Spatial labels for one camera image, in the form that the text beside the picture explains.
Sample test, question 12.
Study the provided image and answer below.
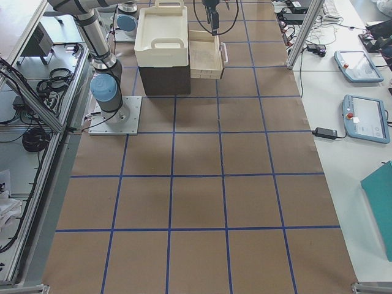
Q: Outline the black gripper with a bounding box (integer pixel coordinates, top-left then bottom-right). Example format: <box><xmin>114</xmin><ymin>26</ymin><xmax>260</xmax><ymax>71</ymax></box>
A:
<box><xmin>202</xmin><ymin>0</ymin><xmax>219</xmax><ymax>36</ymax></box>

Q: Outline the light wooden drawer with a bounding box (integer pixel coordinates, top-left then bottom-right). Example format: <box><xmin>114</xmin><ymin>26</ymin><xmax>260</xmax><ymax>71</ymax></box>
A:
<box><xmin>189</xmin><ymin>30</ymin><xmax>228</xmax><ymax>80</ymax></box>

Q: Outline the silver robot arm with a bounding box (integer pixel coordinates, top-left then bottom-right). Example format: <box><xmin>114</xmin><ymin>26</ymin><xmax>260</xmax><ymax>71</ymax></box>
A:
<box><xmin>48</xmin><ymin>1</ymin><xmax>137</xmax><ymax>126</ymax></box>

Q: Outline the dark wooden drawer cabinet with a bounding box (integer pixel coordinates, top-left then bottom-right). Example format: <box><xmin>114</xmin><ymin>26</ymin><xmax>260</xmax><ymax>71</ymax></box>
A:
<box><xmin>138</xmin><ymin>65</ymin><xmax>191</xmax><ymax>96</ymax></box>

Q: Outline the cream plastic tray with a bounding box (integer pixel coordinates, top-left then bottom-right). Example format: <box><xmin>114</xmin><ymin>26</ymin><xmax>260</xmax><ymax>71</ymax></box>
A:
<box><xmin>134</xmin><ymin>1</ymin><xmax>189</xmax><ymax>67</ymax></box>

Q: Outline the upper blue teach pendant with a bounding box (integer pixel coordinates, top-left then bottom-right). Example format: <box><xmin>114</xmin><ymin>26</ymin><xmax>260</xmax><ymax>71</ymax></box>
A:
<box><xmin>334</xmin><ymin>51</ymin><xmax>384</xmax><ymax>83</ymax></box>

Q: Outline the blue teach pendant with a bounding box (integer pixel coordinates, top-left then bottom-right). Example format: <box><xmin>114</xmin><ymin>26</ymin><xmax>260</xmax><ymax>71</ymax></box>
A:
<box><xmin>342</xmin><ymin>94</ymin><xmax>390</xmax><ymax>144</ymax></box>
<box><xmin>334</xmin><ymin>51</ymin><xmax>384</xmax><ymax>83</ymax></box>

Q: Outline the black power adapter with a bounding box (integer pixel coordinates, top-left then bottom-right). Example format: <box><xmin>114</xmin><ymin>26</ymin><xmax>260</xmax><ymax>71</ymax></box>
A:
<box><xmin>312</xmin><ymin>127</ymin><xmax>338</xmax><ymax>140</ymax></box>

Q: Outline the lower blue teach pendant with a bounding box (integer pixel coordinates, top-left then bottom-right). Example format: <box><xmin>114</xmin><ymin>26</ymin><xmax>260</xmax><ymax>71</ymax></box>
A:
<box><xmin>342</xmin><ymin>94</ymin><xmax>390</xmax><ymax>144</ymax></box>

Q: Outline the aluminium frame post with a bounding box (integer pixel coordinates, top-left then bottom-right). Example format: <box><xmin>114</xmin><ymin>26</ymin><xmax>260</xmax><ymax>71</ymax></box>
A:
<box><xmin>286</xmin><ymin>0</ymin><xmax>324</xmax><ymax>70</ymax></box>

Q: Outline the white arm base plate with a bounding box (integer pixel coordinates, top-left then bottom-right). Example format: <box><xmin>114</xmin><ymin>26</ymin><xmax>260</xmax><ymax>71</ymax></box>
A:
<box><xmin>88</xmin><ymin>96</ymin><xmax>142</xmax><ymax>135</ymax></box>

